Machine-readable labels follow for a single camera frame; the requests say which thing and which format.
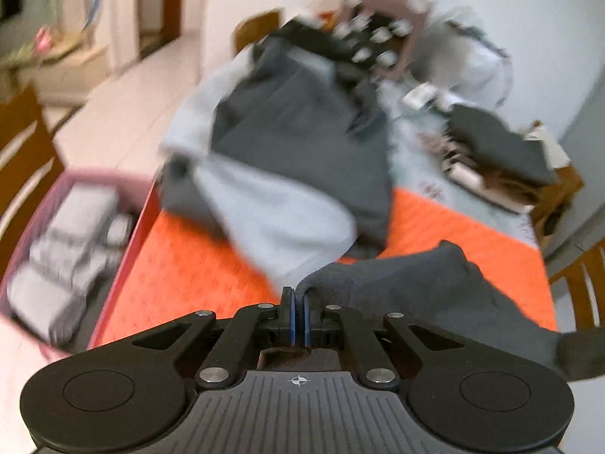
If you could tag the dark grey fleece sweater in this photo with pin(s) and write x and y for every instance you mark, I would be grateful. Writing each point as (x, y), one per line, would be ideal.
(443, 288)

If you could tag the black garment behind pile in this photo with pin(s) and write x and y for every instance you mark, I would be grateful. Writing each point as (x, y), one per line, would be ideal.
(319, 42)

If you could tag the folded brown garment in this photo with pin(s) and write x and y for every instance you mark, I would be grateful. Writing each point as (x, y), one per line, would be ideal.
(490, 184)

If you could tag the pink storage box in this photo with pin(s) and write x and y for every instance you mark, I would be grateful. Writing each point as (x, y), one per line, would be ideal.
(134, 191)

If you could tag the folded white striped garment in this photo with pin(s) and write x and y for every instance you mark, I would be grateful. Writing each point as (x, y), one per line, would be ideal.
(464, 172)

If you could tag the orange flower pattern mat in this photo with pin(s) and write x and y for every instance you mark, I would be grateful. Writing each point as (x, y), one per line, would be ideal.
(173, 268)

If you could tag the left wooden chair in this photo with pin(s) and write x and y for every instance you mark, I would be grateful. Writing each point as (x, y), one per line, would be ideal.
(31, 166)

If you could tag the patterned tablecloth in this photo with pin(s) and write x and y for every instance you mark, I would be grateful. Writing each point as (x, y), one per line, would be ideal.
(415, 168)

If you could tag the light grey garment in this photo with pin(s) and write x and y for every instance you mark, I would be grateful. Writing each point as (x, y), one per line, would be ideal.
(283, 228)

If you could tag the white power strip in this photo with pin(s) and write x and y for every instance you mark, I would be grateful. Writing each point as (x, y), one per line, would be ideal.
(427, 95)

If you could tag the folded dark green sweater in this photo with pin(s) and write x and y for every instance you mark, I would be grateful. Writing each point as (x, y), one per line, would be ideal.
(492, 145)

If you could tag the near right wooden chair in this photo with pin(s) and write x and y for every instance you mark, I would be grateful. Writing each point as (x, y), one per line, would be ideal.
(584, 278)

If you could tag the plastic wrapped fan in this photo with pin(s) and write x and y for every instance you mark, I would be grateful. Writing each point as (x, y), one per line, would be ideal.
(456, 57)

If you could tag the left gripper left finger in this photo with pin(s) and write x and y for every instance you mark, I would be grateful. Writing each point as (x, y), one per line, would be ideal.
(244, 342)

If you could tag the dark grey trousers pile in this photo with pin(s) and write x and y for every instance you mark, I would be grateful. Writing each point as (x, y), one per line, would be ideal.
(290, 112)

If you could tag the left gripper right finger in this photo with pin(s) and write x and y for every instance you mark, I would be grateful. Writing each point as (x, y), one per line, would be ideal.
(336, 327)

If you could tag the pink kettlebell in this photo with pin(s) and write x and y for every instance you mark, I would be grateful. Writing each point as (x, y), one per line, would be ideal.
(43, 41)

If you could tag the folded grey clothes in box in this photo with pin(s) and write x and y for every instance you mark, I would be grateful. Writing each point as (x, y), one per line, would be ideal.
(82, 243)

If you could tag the light wooden drawer cabinet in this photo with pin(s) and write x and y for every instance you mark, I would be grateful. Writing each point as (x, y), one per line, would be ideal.
(65, 76)

